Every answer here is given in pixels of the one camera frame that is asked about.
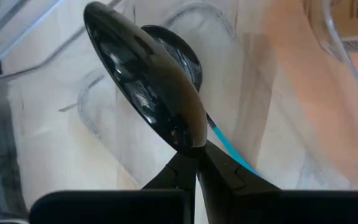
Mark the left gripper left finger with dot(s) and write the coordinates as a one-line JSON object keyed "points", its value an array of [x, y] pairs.
{"points": [[120, 205]]}

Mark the orange flat mat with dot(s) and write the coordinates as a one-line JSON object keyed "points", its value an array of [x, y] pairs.
{"points": [[322, 124]]}

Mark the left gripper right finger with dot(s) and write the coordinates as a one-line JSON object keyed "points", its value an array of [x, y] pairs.
{"points": [[259, 205]]}

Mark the small clear plastic container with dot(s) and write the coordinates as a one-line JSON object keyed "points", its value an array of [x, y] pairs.
{"points": [[73, 124]]}

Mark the white-lidded spice jar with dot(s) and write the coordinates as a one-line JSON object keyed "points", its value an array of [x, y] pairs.
{"points": [[353, 21]]}

